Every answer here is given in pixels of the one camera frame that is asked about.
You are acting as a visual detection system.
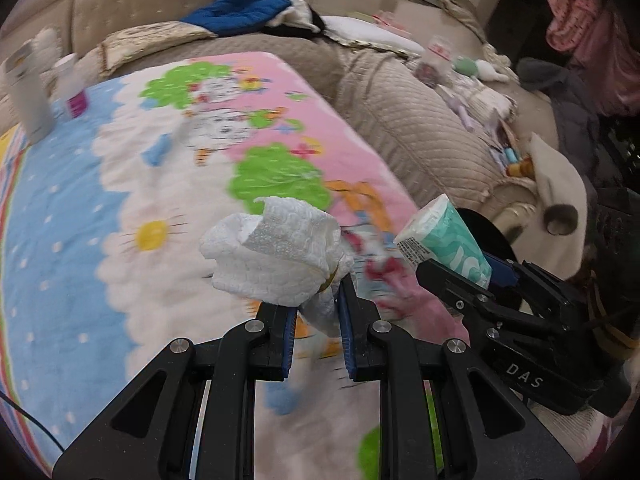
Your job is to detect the black white garment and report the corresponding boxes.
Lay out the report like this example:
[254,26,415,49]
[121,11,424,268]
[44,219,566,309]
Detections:
[265,0,326,38]

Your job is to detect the white pillow gold trim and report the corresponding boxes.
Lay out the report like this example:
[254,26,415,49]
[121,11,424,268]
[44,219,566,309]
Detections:
[320,15,426,56]

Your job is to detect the lilac plastic brush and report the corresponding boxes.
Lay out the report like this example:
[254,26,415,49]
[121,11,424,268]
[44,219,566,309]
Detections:
[440,87,481,133]

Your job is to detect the white pill bottle pink label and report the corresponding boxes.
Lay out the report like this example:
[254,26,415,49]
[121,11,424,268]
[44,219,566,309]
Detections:
[52,54,88,118]

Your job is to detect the green white tissue pack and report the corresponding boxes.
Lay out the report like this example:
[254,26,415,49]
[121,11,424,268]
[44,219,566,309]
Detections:
[394,195,493,288]

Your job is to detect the white tissue wad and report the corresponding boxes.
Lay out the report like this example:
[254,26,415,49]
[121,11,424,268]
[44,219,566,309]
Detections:
[199,196,356,338]

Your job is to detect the beige quilted bedspread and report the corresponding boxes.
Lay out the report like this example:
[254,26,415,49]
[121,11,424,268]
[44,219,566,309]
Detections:
[215,35,541,211]

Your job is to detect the cartoon printed blanket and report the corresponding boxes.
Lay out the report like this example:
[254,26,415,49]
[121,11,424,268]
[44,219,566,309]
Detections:
[0,52,471,480]

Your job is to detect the green plush toy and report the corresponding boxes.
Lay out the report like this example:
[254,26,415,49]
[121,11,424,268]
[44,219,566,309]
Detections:
[452,56,508,83]

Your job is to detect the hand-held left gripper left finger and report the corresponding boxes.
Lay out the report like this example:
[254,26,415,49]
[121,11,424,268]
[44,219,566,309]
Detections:
[52,300,301,480]

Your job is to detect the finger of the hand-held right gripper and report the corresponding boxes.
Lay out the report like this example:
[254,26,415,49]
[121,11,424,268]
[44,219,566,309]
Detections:
[416,260,571,341]
[487,255,581,321]

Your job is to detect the yellow black cable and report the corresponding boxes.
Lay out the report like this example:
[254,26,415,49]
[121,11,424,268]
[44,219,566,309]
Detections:
[585,270,640,361]

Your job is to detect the pink clothing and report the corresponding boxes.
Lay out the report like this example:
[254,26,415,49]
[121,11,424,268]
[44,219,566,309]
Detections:
[545,0,626,116]

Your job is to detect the purple small bag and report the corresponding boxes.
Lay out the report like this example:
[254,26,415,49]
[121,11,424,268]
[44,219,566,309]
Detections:
[415,60,448,86]

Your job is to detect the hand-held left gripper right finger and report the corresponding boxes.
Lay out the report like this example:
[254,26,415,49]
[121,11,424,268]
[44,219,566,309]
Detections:
[337,277,576,480]

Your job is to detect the blue quilted jacket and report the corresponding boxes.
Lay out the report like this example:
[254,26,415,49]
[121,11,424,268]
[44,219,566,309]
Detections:
[180,0,292,37]

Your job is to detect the white thermos bottle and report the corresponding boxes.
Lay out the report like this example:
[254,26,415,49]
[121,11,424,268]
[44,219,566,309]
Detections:
[2,42,55,143]

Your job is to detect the small coloured bottles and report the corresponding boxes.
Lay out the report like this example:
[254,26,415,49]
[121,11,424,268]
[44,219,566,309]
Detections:
[492,145,533,178]

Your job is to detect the grey coat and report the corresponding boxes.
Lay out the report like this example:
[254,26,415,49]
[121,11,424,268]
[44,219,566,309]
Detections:
[517,57,601,196]

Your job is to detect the gold patterned pillow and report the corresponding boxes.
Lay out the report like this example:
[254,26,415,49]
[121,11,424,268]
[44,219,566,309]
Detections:
[97,21,216,78]

